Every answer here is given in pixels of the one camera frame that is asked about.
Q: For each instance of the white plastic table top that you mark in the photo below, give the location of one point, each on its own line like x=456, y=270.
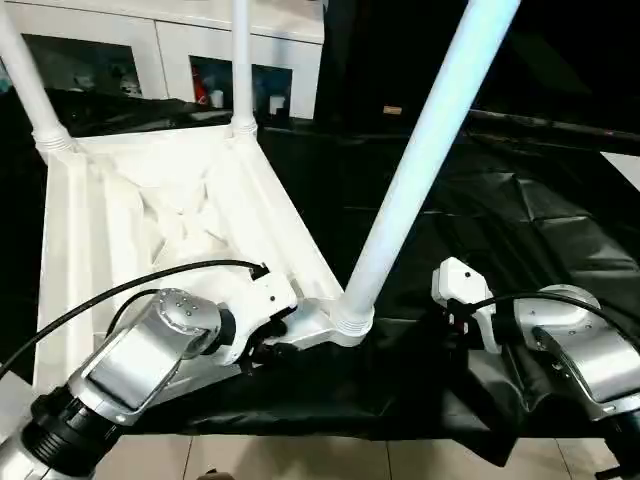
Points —
x=125, y=225

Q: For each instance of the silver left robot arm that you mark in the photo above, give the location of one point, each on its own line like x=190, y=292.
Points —
x=135, y=350

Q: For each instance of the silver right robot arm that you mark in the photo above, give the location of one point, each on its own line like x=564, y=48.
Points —
x=590, y=340

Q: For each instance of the black work mat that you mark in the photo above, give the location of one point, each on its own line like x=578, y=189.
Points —
x=310, y=390

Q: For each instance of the grey metal rod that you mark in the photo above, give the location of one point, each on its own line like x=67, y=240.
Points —
x=550, y=125

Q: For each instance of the small yellow label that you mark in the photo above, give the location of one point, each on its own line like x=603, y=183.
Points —
x=393, y=110

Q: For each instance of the small white cup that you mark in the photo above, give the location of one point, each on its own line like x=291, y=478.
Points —
x=277, y=103

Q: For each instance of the black backdrop cloth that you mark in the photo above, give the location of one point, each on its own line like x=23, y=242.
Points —
x=550, y=50

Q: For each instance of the white sideboard with glass doors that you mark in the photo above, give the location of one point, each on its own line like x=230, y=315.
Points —
x=165, y=30

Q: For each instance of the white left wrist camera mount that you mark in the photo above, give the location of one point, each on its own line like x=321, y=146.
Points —
x=260, y=305

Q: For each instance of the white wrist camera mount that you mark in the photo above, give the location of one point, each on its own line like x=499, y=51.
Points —
x=260, y=305
x=460, y=280

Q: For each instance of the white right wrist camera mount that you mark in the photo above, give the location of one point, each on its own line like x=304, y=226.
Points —
x=460, y=280

